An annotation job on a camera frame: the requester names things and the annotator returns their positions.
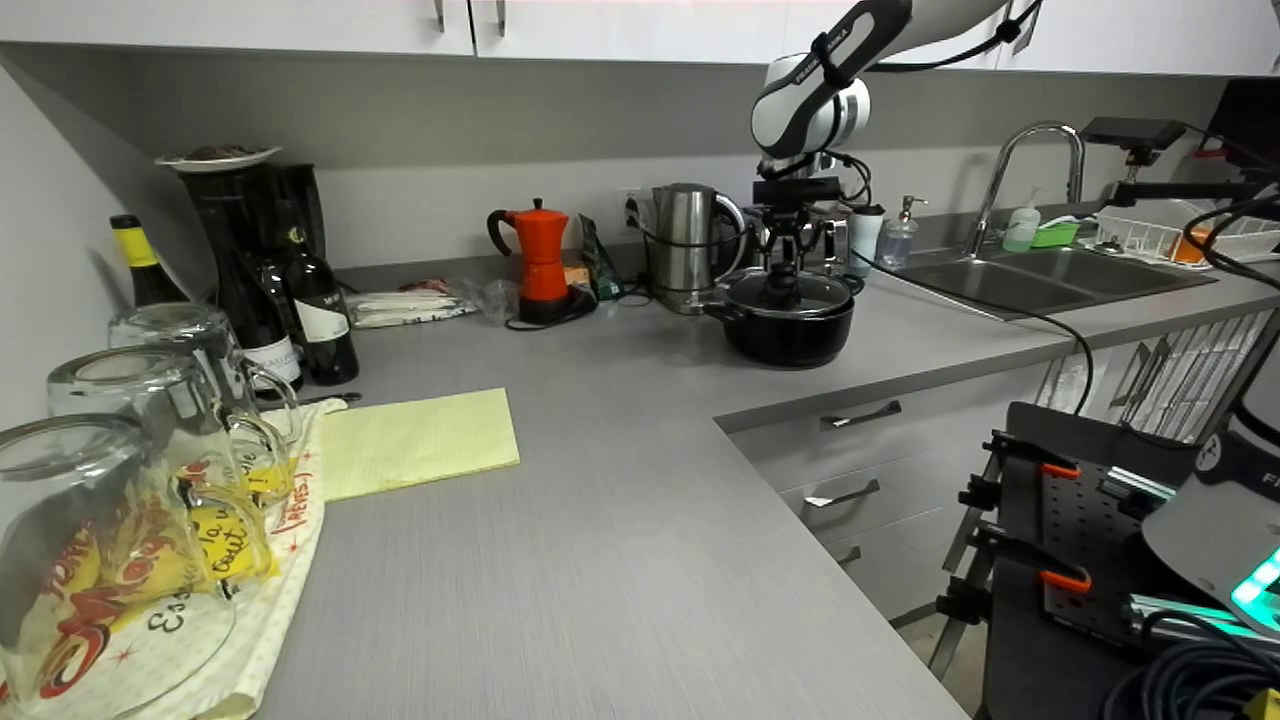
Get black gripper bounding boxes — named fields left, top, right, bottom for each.
left=749, top=168, right=856, bottom=286

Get glass lid with black knob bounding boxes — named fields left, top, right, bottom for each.
left=724, top=263, right=859, bottom=320

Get black cooking pot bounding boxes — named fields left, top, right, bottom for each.
left=700, top=270, right=859, bottom=373

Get red moka pot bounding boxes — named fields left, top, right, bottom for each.
left=484, top=196, right=575, bottom=320

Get white cup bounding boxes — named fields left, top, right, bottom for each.
left=848, top=201, right=892, bottom=268

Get steel electric kettle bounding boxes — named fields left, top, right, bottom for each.
left=645, top=179, right=751, bottom=320

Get clear soap dispenser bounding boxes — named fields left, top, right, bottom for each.
left=882, top=191, right=925, bottom=270

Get black round tray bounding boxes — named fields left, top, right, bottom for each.
left=502, top=283, right=601, bottom=334

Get green dish soap bottle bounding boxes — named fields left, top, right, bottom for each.
left=1001, top=196, right=1043, bottom=258

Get steel sink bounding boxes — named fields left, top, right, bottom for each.
left=899, top=244, right=1207, bottom=320

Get green sponge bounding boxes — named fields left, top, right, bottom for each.
left=1037, top=211, right=1083, bottom=251

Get chrome faucet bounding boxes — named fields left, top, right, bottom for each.
left=966, top=121, right=1092, bottom=258

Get white dish rack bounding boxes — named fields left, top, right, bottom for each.
left=1087, top=196, right=1258, bottom=268

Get folded white cloth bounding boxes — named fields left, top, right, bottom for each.
left=345, top=278, right=480, bottom=331

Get black pegboard stand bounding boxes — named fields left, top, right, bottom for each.
left=954, top=395, right=1207, bottom=659

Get yellow cloth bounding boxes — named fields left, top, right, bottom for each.
left=311, top=385, right=527, bottom=506

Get dark wine bottle white label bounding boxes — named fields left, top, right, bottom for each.
left=285, top=214, right=363, bottom=388

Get small dark bottle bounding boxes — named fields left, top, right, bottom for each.
left=240, top=257, right=308, bottom=391

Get black coffee maker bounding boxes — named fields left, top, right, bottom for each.
left=177, top=158, right=330, bottom=391

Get white plate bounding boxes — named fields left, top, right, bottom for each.
left=152, top=138, right=286, bottom=179

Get teal lit device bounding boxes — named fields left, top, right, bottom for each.
left=1226, top=540, right=1280, bottom=630

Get clear drinking glasses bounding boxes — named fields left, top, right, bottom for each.
left=0, top=391, right=357, bottom=720

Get wine bottle with yellow cap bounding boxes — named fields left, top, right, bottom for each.
left=109, top=209, right=191, bottom=306

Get large clear glass mug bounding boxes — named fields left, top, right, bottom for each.
left=0, top=409, right=247, bottom=720

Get long steel drawer handle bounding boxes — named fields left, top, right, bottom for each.
left=814, top=395, right=908, bottom=436

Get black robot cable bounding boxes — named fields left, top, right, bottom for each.
left=859, top=257, right=1100, bottom=418

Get black camera on stand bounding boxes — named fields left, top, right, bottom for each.
left=1078, top=111, right=1192, bottom=170

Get coiled dark cables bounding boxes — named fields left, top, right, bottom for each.
left=1100, top=618, right=1280, bottom=720

